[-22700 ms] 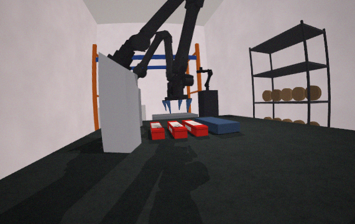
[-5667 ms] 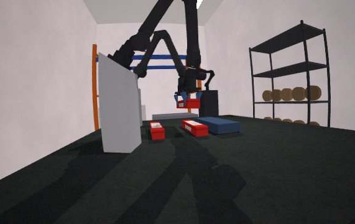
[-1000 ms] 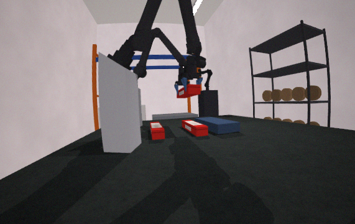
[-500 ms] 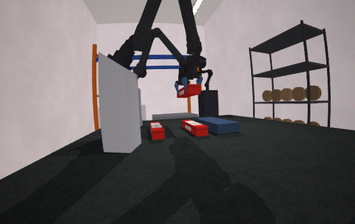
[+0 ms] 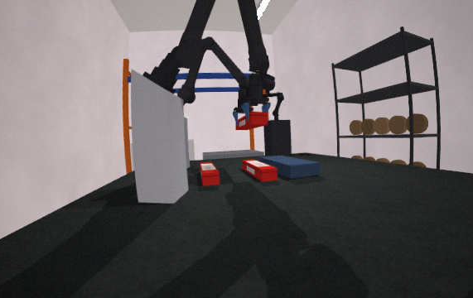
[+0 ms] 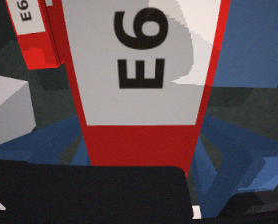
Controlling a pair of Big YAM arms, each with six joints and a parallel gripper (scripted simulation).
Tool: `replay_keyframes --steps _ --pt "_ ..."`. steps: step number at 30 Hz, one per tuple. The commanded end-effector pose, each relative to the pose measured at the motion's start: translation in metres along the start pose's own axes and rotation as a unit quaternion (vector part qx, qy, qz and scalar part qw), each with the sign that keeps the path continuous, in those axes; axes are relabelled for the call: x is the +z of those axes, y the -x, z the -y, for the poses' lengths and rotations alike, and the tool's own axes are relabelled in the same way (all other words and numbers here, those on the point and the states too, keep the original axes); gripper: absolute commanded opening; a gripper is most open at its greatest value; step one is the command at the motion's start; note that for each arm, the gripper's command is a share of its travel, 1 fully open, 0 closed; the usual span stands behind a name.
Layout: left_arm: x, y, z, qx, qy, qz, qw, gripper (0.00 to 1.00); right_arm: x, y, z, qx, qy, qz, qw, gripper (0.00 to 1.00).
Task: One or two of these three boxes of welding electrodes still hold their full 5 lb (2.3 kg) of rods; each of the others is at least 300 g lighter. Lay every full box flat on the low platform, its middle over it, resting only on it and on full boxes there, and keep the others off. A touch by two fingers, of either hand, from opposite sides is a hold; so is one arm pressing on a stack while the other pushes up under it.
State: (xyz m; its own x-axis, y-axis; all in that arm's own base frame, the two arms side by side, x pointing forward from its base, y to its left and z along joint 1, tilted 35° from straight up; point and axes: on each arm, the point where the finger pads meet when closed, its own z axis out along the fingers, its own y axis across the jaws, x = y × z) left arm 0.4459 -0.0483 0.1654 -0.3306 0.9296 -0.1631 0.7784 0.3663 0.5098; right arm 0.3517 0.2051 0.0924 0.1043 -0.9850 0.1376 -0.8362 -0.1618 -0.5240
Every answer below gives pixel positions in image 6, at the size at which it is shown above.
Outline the blue rectangular platform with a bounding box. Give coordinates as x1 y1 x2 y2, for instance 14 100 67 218
212 0 278 88

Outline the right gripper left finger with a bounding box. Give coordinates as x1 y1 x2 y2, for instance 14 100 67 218
0 114 91 166

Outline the red box with white e6013 label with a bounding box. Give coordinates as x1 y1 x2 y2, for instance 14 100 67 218
5 0 64 70

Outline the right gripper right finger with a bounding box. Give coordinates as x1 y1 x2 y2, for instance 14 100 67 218
191 113 278 218

